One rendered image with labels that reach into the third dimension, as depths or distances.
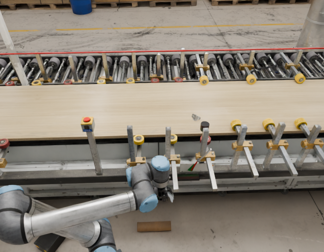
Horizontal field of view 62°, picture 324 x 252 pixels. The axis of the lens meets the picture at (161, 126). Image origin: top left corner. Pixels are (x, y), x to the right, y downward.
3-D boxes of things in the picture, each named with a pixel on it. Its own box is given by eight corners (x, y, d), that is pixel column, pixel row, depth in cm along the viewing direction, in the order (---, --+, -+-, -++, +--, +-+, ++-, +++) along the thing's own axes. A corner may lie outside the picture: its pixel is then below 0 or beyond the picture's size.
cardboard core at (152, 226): (171, 227, 234) (136, 229, 233) (171, 232, 240) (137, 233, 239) (170, 219, 240) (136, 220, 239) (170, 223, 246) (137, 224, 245)
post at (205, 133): (202, 175, 207) (209, 130, 175) (197, 176, 207) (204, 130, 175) (201, 172, 210) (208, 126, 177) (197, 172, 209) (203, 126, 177)
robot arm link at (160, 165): (147, 156, 133) (166, 151, 136) (147, 172, 141) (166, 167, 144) (153, 170, 126) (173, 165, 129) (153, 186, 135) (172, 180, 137)
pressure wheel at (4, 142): (0, 152, 204) (-6, 141, 197) (11, 146, 209) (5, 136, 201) (4, 157, 200) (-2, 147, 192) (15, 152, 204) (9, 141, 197)
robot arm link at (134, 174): (129, 183, 122) (154, 175, 126) (122, 164, 130) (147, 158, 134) (130, 194, 129) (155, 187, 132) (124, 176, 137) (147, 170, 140)
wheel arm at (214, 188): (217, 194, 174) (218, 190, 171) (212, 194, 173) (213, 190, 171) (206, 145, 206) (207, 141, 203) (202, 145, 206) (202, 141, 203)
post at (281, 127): (267, 171, 206) (286, 124, 174) (262, 171, 206) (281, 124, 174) (265, 167, 209) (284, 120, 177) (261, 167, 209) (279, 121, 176)
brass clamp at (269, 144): (287, 150, 189) (289, 145, 186) (268, 150, 189) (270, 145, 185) (283, 144, 194) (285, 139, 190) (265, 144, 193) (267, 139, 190)
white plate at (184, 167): (214, 171, 202) (215, 163, 196) (179, 172, 202) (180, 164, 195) (213, 171, 203) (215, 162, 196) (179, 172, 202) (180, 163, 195)
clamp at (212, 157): (214, 161, 195) (215, 156, 191) (196, 161, 194) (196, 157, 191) (213, 155, 199) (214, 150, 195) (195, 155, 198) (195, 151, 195)
